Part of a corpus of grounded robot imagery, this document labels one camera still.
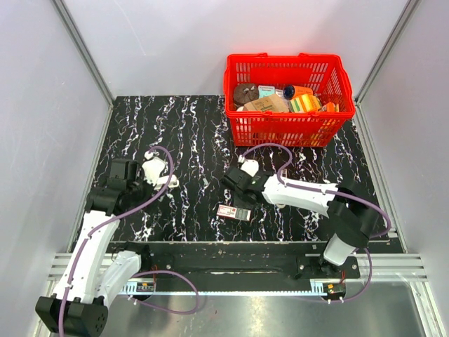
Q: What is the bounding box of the brown cardboard packet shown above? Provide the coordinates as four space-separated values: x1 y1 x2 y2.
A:
243 94 290 112

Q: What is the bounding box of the yellow green striped box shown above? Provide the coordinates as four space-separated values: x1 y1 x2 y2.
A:
289 94 322 113

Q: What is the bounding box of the small white stapler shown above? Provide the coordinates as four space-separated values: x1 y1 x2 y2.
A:
157 175 180 188

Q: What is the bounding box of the black mounting base plate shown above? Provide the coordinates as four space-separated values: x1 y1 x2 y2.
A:
107 242 361 280

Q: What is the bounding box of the orange small packet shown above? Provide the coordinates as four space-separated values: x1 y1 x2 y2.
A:
318 102 340 113

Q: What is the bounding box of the brown round item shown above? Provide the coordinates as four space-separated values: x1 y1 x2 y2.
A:
233 83 260 106

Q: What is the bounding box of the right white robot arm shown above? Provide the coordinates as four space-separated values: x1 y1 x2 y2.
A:
221 166 380 278

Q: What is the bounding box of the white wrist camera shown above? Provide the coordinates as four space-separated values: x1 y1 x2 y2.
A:
142 151 168 186
238 156 259 177

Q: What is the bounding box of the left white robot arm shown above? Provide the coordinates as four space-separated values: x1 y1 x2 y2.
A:
35 157 171 336

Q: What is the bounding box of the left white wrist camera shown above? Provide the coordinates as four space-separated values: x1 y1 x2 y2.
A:
142 151 168 186

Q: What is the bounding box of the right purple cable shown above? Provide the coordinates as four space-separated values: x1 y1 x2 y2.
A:
238 143 392 303

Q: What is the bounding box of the red white staple box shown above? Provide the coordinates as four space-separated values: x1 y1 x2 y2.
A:
217 205 251 221

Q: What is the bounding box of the orange bottle blue cap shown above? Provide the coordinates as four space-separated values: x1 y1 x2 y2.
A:
283 85 314 100

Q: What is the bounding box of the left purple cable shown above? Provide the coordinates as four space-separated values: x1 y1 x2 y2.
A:
58 146 201 336

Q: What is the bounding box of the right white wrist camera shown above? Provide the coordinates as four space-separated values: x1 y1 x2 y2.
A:
238 156 259 177

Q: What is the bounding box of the purple cable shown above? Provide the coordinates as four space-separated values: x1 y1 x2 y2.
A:
238 143 392 303
58 146 201 336

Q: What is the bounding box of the red plastic basket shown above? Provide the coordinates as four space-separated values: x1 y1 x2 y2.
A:
223 53 355 147

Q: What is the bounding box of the teal white box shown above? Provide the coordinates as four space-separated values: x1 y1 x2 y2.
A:
258 85 276 98

